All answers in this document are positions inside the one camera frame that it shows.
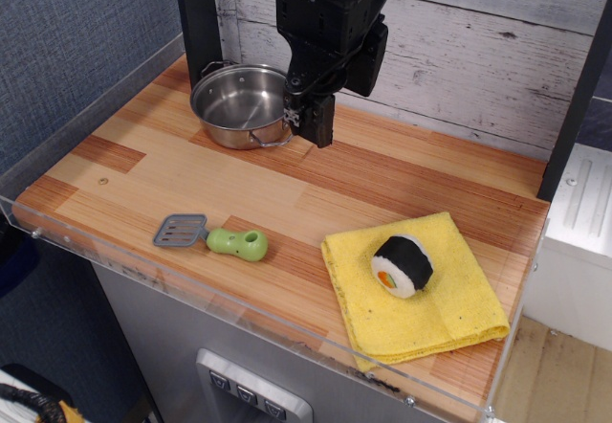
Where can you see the black and yellow object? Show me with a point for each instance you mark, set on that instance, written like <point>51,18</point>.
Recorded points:
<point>28,397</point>

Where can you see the yellow folded cloth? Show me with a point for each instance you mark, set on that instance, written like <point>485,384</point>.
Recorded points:
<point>457,308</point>

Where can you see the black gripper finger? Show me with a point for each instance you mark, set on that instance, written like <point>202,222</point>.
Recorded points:
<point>317,120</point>
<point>295,113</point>

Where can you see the white ribbed box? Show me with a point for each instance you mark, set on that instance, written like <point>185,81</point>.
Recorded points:
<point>569,289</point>

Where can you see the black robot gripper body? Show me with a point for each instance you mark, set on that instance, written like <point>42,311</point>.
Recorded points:
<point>334,44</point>

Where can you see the black vertical post right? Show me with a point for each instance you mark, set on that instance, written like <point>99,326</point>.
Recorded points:
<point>586,86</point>

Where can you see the green handled grey toy spatula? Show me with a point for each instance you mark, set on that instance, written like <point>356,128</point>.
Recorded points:
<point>181,230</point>

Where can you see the toy sushi roll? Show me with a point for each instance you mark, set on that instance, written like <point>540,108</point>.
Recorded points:
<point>402,266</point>

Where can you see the clear acrylic table guard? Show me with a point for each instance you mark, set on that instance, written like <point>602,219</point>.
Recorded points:
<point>102,186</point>

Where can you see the black vertical post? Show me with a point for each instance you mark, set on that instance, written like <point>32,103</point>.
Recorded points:
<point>586,86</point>
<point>201,36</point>

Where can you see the black vertical post left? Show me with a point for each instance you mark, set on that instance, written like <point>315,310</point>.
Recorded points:
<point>201,36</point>

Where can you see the small stainless steel pot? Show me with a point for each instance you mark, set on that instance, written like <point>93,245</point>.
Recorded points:
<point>241,106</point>

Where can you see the silver dispenser button panel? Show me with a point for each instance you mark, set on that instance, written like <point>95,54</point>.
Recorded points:
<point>239,395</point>

